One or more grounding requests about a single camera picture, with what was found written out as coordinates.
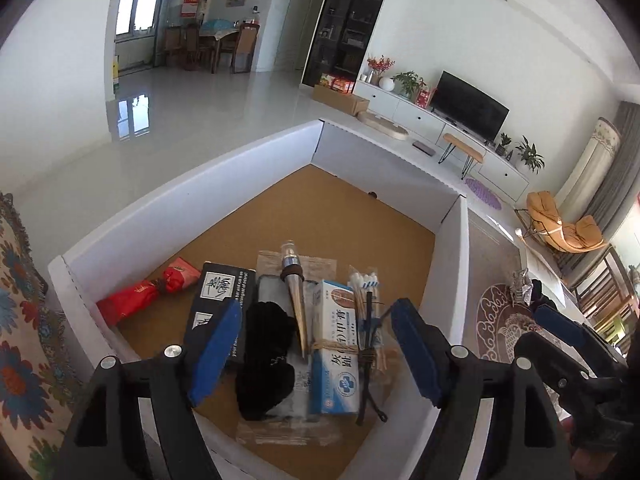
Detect black cloth pouch pair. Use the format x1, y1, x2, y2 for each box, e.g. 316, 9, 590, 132
529, 278, 558, 313
235, 301, 295, 422

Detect black eyeglasses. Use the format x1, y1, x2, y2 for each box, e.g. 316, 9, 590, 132
356, 290, 388, 427

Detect red packet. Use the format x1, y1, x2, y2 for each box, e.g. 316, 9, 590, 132
96, 258, 201, 326

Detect black rectangular box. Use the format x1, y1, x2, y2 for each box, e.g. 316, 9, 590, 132
183, 262, 257, 367

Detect bagged chopsticks bundle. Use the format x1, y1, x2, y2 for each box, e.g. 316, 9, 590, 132
348, 266, 398, 385

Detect blue white ointment box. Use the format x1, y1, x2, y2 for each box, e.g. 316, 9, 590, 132
310, 281, 360, 415

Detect glass bottle with cone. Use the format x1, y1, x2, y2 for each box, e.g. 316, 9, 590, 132
280, 240, 309, 360

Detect bagged brown package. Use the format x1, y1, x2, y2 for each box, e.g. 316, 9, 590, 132
235, 250, 342, 446

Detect wooden dining chair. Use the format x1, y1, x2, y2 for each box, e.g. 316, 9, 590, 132
573, 246, 639, 356

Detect silver patterned pouch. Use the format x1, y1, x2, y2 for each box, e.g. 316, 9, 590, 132
510, 269, 533, 307

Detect orange lounge chair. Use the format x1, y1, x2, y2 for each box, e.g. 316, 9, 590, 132
514, 191, 606, 254

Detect green potted plant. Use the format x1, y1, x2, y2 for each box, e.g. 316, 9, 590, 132
515, 136, 546, 174

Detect white cardboard storage box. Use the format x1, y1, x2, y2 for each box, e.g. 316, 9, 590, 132
49, 120, 469, 479

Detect wooden side bench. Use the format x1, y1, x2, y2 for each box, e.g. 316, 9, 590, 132
438, 133, 484, 180

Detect black television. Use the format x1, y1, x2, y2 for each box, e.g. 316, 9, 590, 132
431, 70, 509, 141

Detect white tv cabinet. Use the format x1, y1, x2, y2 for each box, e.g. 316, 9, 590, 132
354, 81, 529, 204

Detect black glass cabinet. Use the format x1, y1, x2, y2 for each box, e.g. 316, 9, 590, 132
302, 0, 383, 87

